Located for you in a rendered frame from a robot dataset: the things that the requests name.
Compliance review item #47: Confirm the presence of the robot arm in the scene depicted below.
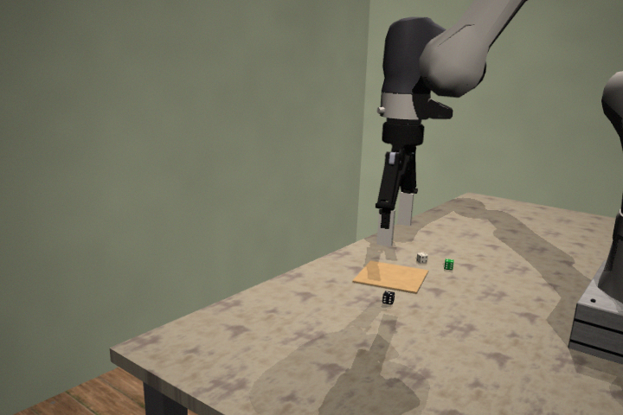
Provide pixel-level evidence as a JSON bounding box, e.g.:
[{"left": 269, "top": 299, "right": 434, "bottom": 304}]
[{"left": 377, "top": 0, "right": 623, "bottom": 303}]

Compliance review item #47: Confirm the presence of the tan mat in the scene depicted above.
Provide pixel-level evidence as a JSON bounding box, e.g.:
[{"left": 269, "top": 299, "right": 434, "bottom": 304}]
[{"left": 352, "top": 261, "right": 428, "bottom": 294}]

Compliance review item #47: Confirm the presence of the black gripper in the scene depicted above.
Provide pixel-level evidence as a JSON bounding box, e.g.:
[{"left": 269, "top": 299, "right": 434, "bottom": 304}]
[{"left": 376, "top": 122, "right": 424, "bottom": 246}]

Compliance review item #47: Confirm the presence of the black die with white pips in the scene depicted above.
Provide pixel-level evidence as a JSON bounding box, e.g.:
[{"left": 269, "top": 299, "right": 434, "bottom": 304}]
[{"left": 382, "top": 291, "right": 395, "bottom": 305}]

